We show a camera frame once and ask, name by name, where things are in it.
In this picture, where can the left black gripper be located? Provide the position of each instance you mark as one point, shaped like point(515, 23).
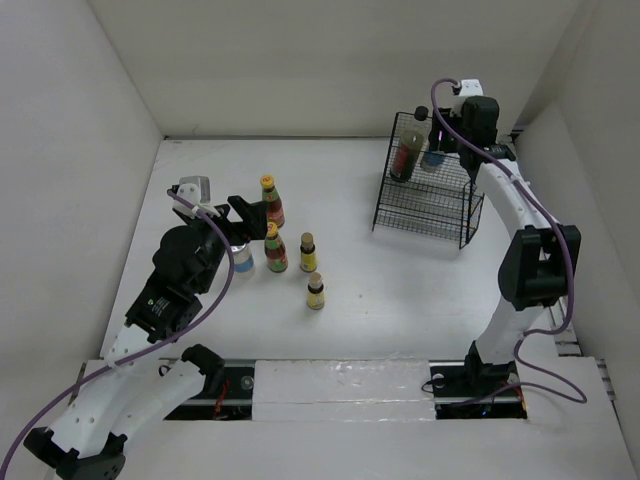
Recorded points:
point(252, 226)

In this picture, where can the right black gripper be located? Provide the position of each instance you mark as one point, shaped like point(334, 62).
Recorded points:
point(435, 134)

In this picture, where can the silver-lid jar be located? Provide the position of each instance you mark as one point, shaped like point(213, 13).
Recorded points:
point(432, 160)
point(244, 264)

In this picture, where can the dark soy sauce bottle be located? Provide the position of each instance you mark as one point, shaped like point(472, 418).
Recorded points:
point(411, 140)

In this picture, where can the red sauce bottle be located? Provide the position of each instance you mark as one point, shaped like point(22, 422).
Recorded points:
point(270, 195)
point(275, 250)

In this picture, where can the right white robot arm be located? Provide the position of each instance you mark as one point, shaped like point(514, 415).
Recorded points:
point(492, 358)

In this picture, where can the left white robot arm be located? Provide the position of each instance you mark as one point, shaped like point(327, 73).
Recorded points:
point(90, 439)

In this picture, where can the far small yellow bottle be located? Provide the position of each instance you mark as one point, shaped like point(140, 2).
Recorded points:
point(308, 259)

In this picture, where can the small yellow bottle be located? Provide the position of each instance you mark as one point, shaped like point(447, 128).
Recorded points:
point(315, 294)
point(308, 259)

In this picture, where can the near small yellow bottle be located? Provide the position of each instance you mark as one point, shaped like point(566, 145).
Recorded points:
point(315, 294)

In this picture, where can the black wire rack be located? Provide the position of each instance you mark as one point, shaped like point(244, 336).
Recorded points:
point(437, 200)

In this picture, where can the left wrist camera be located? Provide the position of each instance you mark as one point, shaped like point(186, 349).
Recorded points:
point(196, 191)

